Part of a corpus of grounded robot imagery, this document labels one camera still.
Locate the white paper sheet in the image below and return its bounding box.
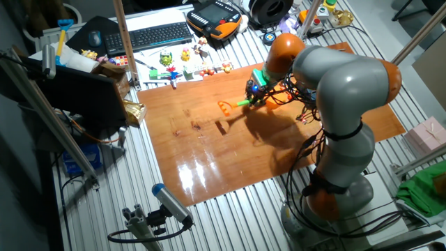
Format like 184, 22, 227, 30
124, 8, 191, 33
132, 45, 206, 85

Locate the brown cardboard box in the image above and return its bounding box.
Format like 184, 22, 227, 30
92, 62, 131, 100

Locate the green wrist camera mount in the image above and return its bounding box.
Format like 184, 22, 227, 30
251, 68, 271, 88

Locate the black camera cable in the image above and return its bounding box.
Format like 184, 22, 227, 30
107, 215, 194, 244

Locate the black computer mouse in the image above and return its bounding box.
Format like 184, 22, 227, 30
87, 29, 102, 48

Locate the golden foil bag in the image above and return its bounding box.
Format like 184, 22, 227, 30
122, 99, 148, 128

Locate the pink gift box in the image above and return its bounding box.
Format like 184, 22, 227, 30
403, 116, 446, 157

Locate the black filament spool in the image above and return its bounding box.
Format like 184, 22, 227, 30
249, 0, 295, 27

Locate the black pen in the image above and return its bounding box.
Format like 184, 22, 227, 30
134, 58, 157, 70

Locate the black keyboard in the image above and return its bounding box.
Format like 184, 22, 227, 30
103, 21, 194, 58

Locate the black monitor panel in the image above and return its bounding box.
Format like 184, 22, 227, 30
19, 57, 128, 130

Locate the black office chair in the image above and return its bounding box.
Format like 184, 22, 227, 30
392, 0, 446, 22

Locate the purple plastic wrap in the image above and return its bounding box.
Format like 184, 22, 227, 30
278, 13, 301, 35

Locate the green frog toy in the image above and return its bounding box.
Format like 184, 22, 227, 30
159, 50, 174, 68

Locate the blue plastic box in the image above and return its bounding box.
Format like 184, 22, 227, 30
62, 142, 104, 177

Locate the round black disc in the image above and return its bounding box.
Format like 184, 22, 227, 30
261, 32, 277, 47

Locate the blue toy airplane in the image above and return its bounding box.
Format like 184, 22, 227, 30
167, 71, 183, 90

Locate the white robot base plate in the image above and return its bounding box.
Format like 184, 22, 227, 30
348, 172, 409, 247

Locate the silver camera blue cap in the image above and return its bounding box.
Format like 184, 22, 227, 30
151, 183, 194, 226

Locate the golden foil ornament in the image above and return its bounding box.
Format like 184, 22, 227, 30
329, 8, 355, 28

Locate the dark blue box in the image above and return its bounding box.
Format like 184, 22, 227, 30
305, 87, 320, 104

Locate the white box green button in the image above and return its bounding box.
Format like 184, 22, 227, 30
315, 3, 331, 21

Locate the black orange teach pendant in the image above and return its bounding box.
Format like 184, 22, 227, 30
185, 0, 243, 41

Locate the orange green toy shovel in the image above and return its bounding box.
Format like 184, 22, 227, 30
217, 91, 294, 117

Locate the grey box red button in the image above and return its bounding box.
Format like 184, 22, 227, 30
308, 17, 325, 35

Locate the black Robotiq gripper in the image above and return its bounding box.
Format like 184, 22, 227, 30
245, 79, 268, 107

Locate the colourful paint palette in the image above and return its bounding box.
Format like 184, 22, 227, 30
111, 54, 130, 68

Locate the green cloth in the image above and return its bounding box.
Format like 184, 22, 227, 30
396, 160, 446, 219

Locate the black mouse pad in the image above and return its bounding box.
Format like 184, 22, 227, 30
65, 15, 121, 59

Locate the orange cable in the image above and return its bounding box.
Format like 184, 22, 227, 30
54, 109, 121, 146

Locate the aluminium frame bar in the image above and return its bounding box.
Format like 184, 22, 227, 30
0, 47, 101, 191
392, 2, 446, 64
390, 142, 446, 178
298, 0, 324, 38
111, 0, 142, 91

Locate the brown white figure toy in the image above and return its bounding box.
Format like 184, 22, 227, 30
193, 36, 210, 56

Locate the short aluminium profile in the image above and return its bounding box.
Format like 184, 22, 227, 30
121, 204, 164, 251

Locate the blue yellow toy shovel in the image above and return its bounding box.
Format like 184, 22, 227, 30
54, 18, 75, 67

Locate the black cable bundle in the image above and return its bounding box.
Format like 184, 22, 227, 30
284, 71, 405, 240

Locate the brown cardboard panel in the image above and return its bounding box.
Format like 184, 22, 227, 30
412, 40, 446, 112

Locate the green toy stick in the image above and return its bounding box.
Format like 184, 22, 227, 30
148, 68, 171, 80

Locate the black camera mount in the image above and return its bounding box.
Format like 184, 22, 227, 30
146, 205, 169, 236

